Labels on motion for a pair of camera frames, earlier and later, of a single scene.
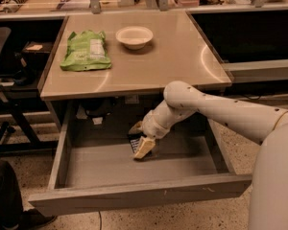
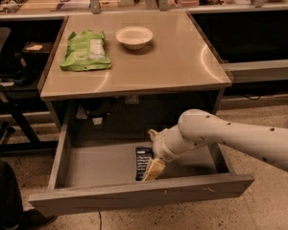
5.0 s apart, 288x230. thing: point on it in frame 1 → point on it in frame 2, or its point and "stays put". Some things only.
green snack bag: (86, 51) stays put
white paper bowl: (134, 37) stays put
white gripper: (152, 126) → (158, 149)
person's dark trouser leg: (6, 203) stays put
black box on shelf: (36, 53) stays put
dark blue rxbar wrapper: (134, 140) → (143, 158)
